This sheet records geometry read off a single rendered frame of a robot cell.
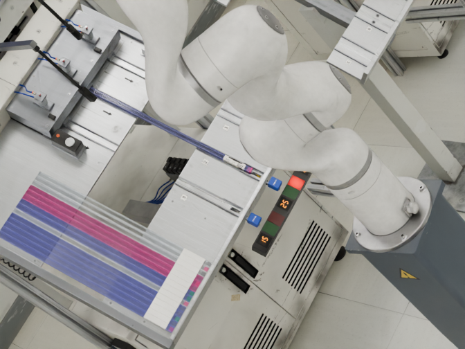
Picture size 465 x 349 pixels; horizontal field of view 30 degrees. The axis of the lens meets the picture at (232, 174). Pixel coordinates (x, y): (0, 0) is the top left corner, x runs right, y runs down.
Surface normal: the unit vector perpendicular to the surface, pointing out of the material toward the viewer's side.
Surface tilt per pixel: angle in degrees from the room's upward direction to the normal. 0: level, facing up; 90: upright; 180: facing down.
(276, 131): 58
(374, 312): 0
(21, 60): 43
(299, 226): 90
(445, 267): 90
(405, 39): 90
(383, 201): 90
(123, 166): 0
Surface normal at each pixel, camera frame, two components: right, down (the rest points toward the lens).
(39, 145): -0.01, -0.37
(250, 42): 0.07, 0.19
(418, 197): -0.61, -0.57
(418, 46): -0.48, 0.82
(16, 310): 0.63, 0.07
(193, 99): 0.11, 0.47
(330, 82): 0.54, -0.48
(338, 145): -0.17, -0.55
